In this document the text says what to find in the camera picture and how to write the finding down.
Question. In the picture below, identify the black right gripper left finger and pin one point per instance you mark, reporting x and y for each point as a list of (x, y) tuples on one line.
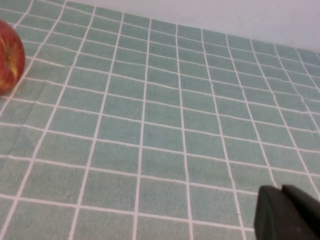
[(277, 217)]

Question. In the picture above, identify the dull red apple with sticker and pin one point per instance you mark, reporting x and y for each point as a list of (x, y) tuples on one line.
[(10, 60)]

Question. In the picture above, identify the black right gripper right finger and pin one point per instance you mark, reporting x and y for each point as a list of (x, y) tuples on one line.
[(305, 201)]

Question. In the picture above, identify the green white-checked tablecloth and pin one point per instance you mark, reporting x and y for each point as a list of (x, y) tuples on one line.
[(160, 130)]

